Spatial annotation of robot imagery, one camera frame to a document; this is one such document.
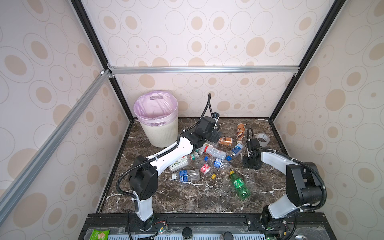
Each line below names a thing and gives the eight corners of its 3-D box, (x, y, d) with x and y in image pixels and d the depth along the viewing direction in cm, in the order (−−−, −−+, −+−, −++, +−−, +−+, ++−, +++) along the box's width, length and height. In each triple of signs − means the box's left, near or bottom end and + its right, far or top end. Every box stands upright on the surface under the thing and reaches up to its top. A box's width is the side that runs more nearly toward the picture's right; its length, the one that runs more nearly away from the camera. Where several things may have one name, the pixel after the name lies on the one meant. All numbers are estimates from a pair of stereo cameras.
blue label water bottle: (228, 155, 99) (229, 152, 96) (237, 143, 106) (238, 139, 102) (235, 159, 97) (237, 156, 94) (244, 147, 104) (245, 143, 100)
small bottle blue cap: (218, 170, 91) (219, 168, 89) (211, 163, 94) (212, 161, 92) (230, 160, 96) (231, 157, 93) (224, 153, 99) (224, 151, 96)
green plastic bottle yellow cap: (241, 201, 82) (244, 198, 78) (227, 175, 92) (228, 172, 87) (249, 197, 84) (252, 194, 79) (234, 172, 93) (236, 168, 89)
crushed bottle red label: (203, 176, 92) (204, 172, 87) (192, 164, 97) (192, 159, 92) (210, 170, 94) (210, 166, 89) (198, 159, 99) (198, 154, 94)
